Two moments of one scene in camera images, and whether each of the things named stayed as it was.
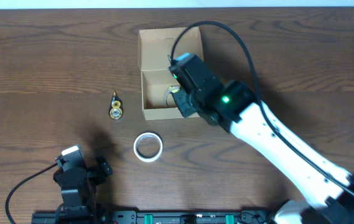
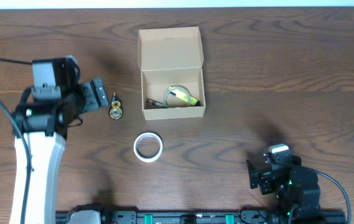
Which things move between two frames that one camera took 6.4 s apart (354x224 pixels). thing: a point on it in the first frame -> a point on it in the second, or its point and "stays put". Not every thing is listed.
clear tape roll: (169, 100) stays put
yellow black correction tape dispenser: (116, 111) stays put
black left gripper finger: (104, 165) -> (96, 95)
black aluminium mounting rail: (155, 217) stays put
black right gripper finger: (183, 100) -> (254, 174)
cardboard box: (155, 45) stays put
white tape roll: (144, 158) stays put
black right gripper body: (196, 101) -> (268, 185)
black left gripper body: (96, 178) -> (73, 85)
